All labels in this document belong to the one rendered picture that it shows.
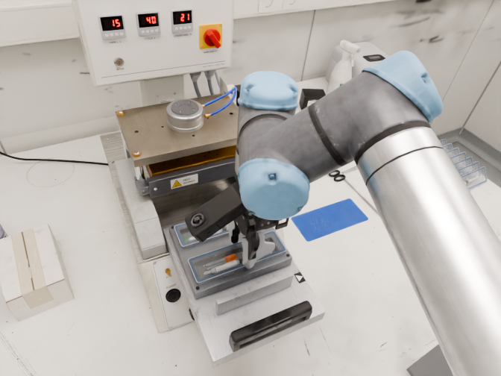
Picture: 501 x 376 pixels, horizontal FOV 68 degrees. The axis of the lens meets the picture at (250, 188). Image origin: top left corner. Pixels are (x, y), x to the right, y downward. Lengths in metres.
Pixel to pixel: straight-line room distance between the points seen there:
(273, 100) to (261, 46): 1.11
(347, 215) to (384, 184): 0.86
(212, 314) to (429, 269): 0.45
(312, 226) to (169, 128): 0.53
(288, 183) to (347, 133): 0.07
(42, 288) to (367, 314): 0.76
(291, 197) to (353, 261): 0.71
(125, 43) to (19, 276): 0.56
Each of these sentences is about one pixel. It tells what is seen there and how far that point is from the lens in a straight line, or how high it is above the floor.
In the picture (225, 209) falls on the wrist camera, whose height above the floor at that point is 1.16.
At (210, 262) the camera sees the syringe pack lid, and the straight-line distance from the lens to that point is 0.70.
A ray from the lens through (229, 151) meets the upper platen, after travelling 0.84.
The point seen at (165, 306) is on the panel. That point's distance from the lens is 0.88.
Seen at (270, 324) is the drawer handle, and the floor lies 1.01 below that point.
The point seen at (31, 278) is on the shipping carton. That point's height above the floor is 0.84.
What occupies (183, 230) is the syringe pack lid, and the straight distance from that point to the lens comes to 0.75.
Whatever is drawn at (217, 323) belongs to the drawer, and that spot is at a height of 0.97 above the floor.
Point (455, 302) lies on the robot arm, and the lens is 0.31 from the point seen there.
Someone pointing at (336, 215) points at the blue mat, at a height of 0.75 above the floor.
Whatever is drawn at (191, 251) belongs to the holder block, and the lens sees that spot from 0.73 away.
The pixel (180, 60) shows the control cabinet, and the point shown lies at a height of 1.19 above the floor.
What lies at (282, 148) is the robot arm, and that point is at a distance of 0.38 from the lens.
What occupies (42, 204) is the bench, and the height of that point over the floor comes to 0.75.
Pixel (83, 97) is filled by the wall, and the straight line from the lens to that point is 1.40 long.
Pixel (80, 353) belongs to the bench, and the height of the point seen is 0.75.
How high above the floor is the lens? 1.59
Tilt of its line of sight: 44 degrees down
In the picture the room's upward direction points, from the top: 7 degrees clockwise
